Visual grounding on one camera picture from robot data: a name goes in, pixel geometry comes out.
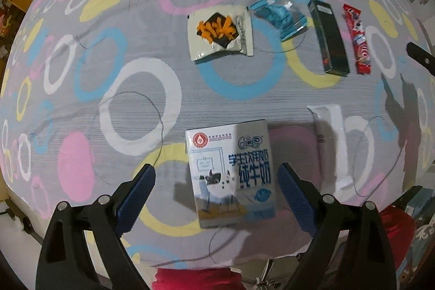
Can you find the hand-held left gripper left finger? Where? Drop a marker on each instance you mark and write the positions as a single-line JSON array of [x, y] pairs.
[[138, 190]]

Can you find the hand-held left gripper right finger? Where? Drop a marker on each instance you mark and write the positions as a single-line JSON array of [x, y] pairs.
[[295, 191]]

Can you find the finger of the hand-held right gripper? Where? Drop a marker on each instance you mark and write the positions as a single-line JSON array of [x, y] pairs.
[[421, 55]]

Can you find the clear plastic wrapper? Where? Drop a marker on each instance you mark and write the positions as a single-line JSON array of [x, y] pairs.
[[331, 140]]

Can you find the red snack stick wrapper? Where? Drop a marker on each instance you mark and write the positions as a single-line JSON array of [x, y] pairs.
[[358, 38]]

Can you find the white and blue milk carton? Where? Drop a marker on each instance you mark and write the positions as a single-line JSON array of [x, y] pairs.
[[231, 171]]

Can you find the dark green box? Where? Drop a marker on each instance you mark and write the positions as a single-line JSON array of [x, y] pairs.
[[328, 37]]

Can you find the blue wrapper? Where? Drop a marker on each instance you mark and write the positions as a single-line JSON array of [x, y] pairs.
[[280, 16]]

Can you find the white snack packet orange print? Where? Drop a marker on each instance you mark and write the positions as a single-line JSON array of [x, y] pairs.
[[217, 31]]

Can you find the person's right leg red pants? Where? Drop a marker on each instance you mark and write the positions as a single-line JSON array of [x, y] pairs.
[[399, 229]]

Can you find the grey circle-print bed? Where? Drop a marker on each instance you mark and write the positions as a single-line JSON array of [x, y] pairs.
[[102, 79]]

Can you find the teal box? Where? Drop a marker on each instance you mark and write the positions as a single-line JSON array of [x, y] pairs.
[[419, 205]]

